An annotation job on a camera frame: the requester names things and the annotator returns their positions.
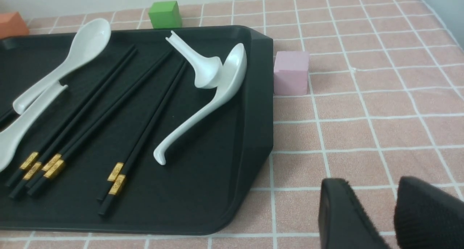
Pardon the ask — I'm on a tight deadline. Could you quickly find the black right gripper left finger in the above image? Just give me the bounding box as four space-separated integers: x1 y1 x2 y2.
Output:
318 178 390 249

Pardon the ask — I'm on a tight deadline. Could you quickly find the white spoon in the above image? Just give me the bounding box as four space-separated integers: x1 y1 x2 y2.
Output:
166 31 223 89
0 82 68 171
13 18 111 115
153 43 247 165

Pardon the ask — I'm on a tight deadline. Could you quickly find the white spoon far right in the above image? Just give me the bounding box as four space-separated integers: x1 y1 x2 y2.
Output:
153 43 247 165

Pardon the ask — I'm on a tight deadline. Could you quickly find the white spoon top left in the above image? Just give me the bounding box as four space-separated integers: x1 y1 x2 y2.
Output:
13 18 111 115

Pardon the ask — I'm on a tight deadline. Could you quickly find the black serving tray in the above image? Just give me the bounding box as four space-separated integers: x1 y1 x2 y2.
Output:
1 25 273 235

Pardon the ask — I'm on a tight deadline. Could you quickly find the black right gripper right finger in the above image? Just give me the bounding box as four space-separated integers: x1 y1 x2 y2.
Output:
394 176 464 249

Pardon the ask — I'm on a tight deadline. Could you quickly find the white spoon upper right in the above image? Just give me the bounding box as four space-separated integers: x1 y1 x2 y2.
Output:
166 31 223 89

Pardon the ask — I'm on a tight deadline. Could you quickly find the green cube block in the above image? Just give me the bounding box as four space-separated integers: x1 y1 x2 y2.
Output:
148 1 183 28

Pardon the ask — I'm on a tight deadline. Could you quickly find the black chopstick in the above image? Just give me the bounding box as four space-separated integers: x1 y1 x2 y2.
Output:
96 60 186 202
17 50 172 190
98 62 188 216
10 50 173 198
7 46 137 200
5 44 136 187

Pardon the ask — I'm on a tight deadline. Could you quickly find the pink cube block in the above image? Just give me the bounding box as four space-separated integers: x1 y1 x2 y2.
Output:
274 51 310 96

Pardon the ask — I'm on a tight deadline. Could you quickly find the white spoon bottom middle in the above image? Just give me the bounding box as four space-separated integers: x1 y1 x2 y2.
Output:
0 82 68 171

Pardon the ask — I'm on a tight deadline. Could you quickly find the pink checkered tablecloth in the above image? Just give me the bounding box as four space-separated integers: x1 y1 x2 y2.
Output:
1 0 464 249

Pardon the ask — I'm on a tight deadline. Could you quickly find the orange cube block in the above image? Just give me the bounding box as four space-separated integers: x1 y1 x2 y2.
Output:
0 12 30 39

